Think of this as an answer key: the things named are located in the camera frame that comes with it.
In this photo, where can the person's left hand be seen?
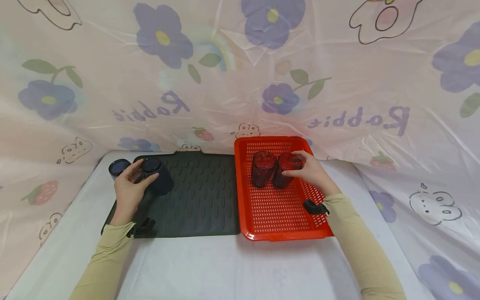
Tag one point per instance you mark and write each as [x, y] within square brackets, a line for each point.
[127, 196]

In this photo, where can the person's right hand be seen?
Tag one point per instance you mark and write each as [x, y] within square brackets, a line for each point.
[313, 175]

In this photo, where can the person's right index finger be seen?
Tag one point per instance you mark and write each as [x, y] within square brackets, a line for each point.
[300, 155]

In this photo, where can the person's right thumb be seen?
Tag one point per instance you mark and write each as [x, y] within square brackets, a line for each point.
[292, 171]

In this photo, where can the person's left thumb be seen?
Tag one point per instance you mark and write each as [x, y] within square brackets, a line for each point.
[147, 182]

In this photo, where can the person's left index finger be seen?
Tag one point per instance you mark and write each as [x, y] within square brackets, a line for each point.
[126, 175]

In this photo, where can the dark red translucent cup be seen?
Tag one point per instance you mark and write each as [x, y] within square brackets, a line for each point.
[262, 168]
[285, 173]

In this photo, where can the dark blue cup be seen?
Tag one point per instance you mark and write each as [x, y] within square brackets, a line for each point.
[159, 177]
[118, 167]

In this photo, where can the person's left forearm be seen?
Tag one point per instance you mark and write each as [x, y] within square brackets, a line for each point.
[107, 260]

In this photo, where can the person's right forearm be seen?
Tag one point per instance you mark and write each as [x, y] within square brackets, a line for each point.
[362, 246]

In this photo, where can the red perforated plastic tray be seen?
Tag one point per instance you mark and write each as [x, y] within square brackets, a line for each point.
[275, 204]

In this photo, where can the black wrist band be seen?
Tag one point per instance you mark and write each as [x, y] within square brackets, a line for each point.
[141, 228]
[314, 207]

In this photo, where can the dark grey ribbed mat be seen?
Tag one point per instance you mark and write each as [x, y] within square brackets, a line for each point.
[195, 196]

